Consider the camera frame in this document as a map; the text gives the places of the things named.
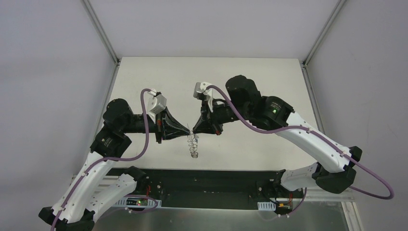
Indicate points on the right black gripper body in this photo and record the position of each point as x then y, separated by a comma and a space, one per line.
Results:
207, 116

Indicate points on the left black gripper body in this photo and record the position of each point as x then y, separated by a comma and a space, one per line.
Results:
159, 126

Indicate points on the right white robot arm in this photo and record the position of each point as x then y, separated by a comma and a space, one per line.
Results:
333, 169

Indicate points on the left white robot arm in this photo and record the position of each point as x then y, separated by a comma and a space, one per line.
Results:
81, 206

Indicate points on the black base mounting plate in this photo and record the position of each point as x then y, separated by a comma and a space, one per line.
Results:
212, 189

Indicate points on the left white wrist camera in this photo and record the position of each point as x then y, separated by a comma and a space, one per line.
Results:
156, 104

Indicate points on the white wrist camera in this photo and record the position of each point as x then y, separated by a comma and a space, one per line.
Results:
202, 92
156, 104

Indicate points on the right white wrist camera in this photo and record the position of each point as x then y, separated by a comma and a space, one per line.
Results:
202, 92

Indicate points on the left white cable duct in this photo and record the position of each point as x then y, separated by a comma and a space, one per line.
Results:
138, 202

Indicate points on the white cable duct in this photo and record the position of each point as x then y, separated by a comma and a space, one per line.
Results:
266, 206
138, 202

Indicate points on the right aluminium frame post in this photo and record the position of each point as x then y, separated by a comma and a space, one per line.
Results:
324, 31

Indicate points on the aluminium frame post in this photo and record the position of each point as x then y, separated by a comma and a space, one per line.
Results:
324, 31
100, 31

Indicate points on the right white cable duct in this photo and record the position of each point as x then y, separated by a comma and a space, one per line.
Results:
266, 206

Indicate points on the left aluminium frame post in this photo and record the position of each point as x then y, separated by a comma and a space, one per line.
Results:
100, 31

